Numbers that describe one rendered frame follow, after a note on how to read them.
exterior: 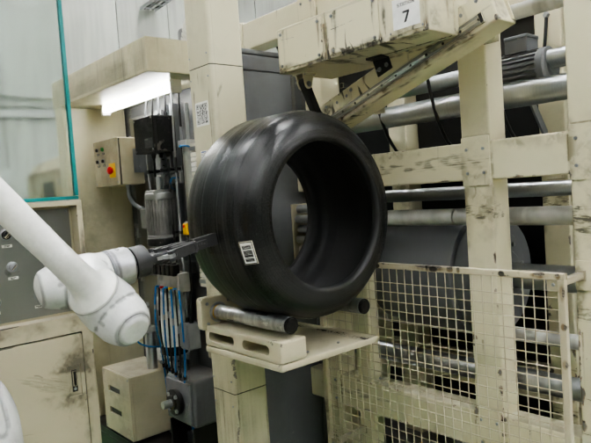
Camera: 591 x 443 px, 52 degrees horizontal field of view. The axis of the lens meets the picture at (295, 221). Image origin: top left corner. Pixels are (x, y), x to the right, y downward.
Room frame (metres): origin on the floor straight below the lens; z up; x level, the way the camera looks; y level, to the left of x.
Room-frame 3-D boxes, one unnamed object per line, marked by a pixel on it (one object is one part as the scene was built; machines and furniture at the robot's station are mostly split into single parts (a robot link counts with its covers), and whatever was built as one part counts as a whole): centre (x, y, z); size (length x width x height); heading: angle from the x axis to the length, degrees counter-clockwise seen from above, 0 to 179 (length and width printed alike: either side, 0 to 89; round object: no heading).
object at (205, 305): (1.90, 0.15, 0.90); 0.40 x 0.03 x 0.10; 131
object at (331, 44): (1.87, -0.27, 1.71); 0.61 x 0.25 x 0.15; 41
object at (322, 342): (1.77, 0.04, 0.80); 0.37 x 0.36 x 0.02; 131
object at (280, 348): (1.68, 0.14, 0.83); 0.36 x 0.09 x 0.06; 41
